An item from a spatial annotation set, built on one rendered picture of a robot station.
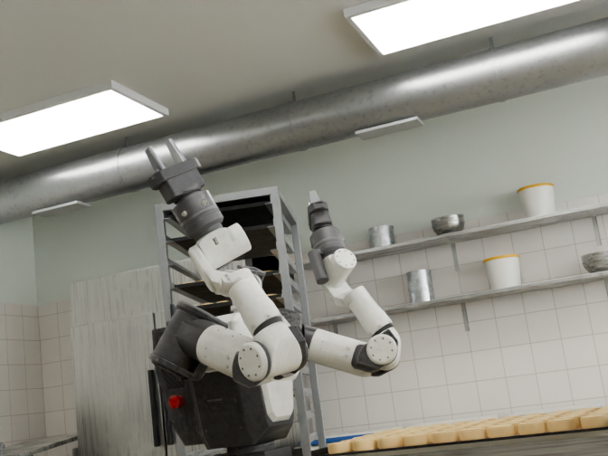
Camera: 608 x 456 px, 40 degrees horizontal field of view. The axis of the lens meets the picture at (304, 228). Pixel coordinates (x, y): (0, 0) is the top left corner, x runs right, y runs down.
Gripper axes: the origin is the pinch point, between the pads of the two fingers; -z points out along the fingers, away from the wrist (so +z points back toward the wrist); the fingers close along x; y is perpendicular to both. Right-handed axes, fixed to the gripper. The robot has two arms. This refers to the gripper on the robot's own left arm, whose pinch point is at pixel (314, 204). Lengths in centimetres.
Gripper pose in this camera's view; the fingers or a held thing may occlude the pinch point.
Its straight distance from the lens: 240.1
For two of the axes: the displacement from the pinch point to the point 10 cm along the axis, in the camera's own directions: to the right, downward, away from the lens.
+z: 2.6, 8.0, -5.5
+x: -0.3, -5.6, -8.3
